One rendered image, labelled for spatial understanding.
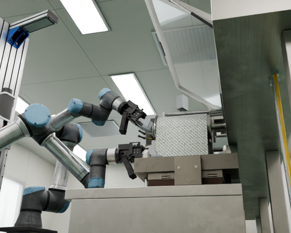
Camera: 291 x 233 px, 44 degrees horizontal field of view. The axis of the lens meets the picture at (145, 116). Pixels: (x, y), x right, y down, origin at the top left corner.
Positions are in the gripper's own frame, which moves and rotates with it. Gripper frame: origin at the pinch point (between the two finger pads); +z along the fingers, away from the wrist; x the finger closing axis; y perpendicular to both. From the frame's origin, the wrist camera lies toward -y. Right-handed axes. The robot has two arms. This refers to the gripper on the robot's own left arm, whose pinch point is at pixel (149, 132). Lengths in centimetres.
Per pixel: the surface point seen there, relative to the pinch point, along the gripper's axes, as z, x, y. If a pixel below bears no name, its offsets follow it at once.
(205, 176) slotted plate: 40.0, -23.5, -4.1
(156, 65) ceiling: -131, 183, 94
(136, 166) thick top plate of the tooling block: 16.3, -24.5, -17.6
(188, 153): 23.3, -4.8, 2.3
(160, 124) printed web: 3.8, -4.7, 5.7
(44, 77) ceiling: -238, 181, 4
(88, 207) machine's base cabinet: 15, -30, -41
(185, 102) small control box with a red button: -19, 55, 39
